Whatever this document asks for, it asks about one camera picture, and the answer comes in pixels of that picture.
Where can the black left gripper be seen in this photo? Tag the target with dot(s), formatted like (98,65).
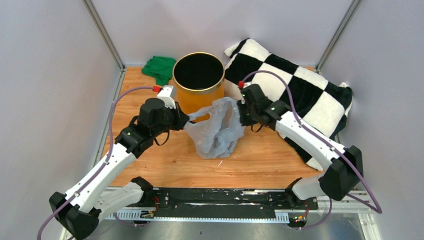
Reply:
(181,117)

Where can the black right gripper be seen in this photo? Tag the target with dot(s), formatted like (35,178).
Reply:
(241,106)

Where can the translucent blue plastic bag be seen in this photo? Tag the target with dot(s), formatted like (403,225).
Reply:
(215,129)

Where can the orange trash bin gold rim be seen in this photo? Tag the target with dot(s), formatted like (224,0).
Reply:
(199,78)

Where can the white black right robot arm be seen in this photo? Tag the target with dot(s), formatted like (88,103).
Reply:
(342,166)

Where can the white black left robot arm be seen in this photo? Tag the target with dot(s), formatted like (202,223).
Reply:
(85,205)

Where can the black white checkered pillow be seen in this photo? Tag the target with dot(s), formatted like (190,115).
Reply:
(320,103)

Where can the green cloth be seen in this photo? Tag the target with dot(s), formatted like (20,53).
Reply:
(160,68)

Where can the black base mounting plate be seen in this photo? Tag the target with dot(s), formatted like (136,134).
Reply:
(222,203)

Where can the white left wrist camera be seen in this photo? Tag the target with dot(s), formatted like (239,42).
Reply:
(167,94)

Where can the right aluminium corner post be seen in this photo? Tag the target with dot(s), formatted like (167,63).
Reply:
(342,26)

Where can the aluminium corner post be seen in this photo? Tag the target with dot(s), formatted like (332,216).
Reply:
(96,18)
(342,26)

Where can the left aluminium corner post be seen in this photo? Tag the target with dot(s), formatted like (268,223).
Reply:
(96,18)

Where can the aluminium frame rail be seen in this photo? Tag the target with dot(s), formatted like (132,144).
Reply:
(134,216)

